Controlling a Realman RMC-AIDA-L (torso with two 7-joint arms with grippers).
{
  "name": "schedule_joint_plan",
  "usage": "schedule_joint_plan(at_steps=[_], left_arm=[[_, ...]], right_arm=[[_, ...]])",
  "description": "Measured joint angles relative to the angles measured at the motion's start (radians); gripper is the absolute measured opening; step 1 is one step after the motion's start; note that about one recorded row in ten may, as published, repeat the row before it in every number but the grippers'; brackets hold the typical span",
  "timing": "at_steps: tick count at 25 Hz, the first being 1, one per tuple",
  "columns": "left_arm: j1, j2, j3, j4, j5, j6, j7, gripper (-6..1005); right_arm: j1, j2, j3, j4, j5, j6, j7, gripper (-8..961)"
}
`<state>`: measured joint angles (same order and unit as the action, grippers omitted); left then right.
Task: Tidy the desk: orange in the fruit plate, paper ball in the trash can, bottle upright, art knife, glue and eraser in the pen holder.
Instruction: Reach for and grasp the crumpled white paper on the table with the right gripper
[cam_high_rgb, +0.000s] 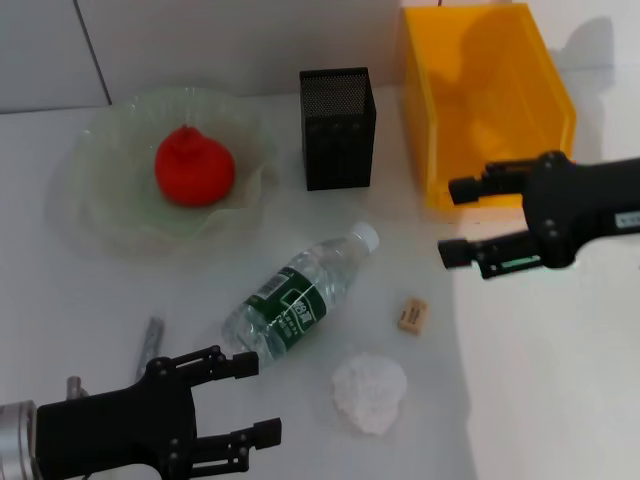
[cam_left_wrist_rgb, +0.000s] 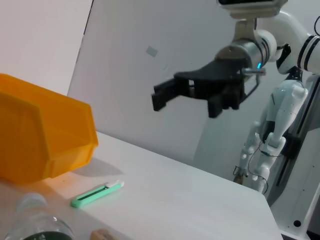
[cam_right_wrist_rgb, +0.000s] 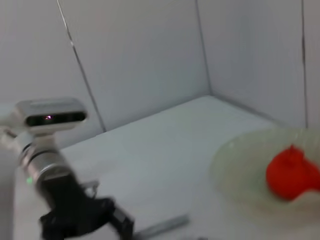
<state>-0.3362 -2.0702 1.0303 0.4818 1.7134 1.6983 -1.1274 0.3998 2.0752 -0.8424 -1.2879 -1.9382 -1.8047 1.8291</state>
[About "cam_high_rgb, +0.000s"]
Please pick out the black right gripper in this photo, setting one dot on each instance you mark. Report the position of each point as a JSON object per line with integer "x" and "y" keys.
{"x": 575, "y": 205}

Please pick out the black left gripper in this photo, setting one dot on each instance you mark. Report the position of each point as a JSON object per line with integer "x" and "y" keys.
{"x": 110, "y": 430}

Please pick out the green label water bottle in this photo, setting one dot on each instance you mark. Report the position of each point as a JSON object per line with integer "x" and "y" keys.
{"x": 295, "y": 300}

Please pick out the white paper ball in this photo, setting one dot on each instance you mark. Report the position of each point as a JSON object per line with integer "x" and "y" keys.
{"x": 370, "y": 392}

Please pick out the red tomato-shaped toy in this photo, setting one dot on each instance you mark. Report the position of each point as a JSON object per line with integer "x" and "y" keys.
{"x": 195, "y": 167}

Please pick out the beige eraser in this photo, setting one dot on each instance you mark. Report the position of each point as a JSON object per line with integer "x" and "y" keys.
{"x": 414, "y": 315}

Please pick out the grey marker pen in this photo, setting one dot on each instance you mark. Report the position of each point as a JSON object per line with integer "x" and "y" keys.
{"x": 152, "y": 340}

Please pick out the black mesh pen holder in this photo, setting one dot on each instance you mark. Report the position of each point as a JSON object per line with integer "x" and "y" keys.
{"x": 340, "y": 145}

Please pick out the green glass fruit plate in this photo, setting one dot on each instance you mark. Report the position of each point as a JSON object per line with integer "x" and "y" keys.
{"x": 115, "y": 165}

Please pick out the yellow plastic bin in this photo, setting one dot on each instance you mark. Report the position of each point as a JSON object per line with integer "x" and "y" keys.
{"x": 475, "y": 100}

